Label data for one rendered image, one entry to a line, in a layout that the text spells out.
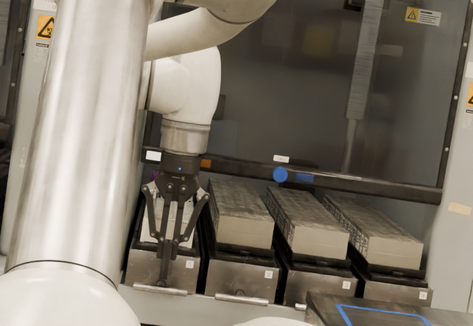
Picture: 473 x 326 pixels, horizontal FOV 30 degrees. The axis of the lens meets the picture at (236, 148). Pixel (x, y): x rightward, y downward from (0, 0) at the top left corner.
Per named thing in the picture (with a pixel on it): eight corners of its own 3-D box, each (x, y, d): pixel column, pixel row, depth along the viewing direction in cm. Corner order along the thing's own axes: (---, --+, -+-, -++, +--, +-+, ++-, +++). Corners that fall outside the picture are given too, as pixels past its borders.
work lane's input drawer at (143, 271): (139, 220, 235) (143, 186, 234) (190, 227, 236) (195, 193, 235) (122, 291, 162) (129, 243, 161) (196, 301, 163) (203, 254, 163)
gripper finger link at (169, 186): (174, 184, 162) (167, 182, 162) (164, 243, 163) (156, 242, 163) (174, 181, 166) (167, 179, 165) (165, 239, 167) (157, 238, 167)
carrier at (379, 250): (417, 270, 181) (421, 241, 180) (419, 272, 179) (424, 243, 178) (361, 262, 180) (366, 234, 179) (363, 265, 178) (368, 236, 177)
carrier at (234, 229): (269, 250, 178) (274, 221, 178) (271, 252, 176) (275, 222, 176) (212, 242, 177) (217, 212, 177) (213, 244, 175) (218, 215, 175)
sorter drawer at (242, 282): (196, 227, 236) (200, 194, 235) (246, 234, 237) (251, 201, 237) (203, 301, 164) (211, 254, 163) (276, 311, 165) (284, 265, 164)
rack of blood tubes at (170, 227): (144, 220, 199) (148, 193, 199) (188, 226, 200) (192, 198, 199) (139, 248, 170) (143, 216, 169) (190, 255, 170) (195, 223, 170)
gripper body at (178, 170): (203, 153, 167) (196, 201, 168) (159, 146, 167) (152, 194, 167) (205, 158, 160) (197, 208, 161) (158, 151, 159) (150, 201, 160)
